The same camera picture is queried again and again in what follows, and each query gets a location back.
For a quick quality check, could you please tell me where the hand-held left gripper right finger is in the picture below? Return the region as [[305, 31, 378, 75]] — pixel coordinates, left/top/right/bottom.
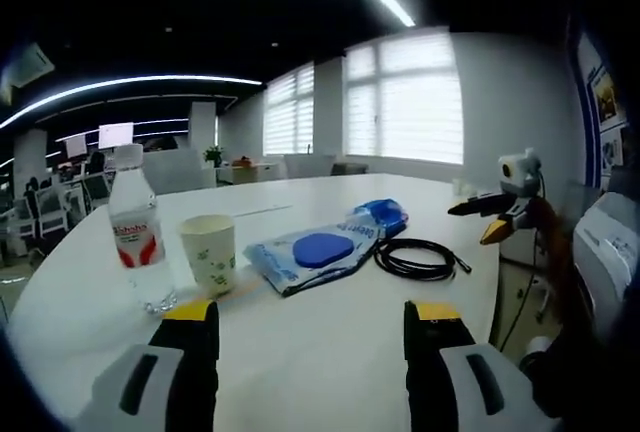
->
[[403, 300, 561, 432]]

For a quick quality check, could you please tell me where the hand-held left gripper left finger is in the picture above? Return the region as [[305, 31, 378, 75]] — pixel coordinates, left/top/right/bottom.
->
[[74, 299, 221, 432]]

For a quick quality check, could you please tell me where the black cable item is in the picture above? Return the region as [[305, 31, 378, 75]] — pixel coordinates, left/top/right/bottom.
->
[[373, 237, 473, 283]]

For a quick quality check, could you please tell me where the white paper cup item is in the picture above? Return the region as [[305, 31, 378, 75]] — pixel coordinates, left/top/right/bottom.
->
[[178, 214, 237, 299]]

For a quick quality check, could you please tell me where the clear water bottle item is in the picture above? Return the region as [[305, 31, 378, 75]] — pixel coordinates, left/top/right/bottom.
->
[[108, 143, 179, 317]]

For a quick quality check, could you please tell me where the clear bag with blue pad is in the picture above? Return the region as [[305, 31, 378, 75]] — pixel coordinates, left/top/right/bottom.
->
[[243, 219, 384, 298]]

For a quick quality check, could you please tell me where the white machine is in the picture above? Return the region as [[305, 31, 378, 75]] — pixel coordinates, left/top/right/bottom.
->
[[572, 191, 640, 313]]

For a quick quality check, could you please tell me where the large window with blinds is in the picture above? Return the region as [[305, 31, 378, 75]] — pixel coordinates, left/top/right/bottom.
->
[[344, 26, 464, 166]]

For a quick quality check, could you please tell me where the white table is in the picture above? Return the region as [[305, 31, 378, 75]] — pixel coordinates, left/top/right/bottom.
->
[[9, 173, 501, 432]]

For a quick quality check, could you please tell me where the grey chair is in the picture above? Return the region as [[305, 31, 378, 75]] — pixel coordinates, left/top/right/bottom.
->
[[330, 161, 370, 177]]

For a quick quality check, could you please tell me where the white mesh office chair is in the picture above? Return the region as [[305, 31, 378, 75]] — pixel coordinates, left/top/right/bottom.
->
[[82, 174, 111, 213], [37, 186, 71, 233]]

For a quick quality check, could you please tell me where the narrow window with blinds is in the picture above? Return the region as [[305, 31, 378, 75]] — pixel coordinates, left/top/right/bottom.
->
[[263, 62, 316, 157]]

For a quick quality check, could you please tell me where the white cabinet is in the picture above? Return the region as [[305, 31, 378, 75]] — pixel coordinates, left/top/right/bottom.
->
[[219, 161, 281, 186]]

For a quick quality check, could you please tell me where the white monitor screen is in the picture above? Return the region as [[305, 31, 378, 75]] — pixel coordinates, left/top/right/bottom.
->
[[98, 122, 135, 150]]

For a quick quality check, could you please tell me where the white pillar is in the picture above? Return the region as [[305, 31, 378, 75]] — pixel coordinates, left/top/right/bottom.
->
[[13, 129, 49, 188], [188, 100, 217, 151]]

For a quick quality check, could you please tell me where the curved ceiling light strip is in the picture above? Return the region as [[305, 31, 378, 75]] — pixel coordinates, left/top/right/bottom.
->
[[0, 74, 264, 131]]

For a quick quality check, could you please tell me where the ceiling air conditioner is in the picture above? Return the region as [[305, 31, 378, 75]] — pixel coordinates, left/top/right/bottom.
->
[[9, 42, 55, 88]]

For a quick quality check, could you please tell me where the wall poster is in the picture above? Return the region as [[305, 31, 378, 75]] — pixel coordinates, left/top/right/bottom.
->
[[567, 14, 631, 188]]

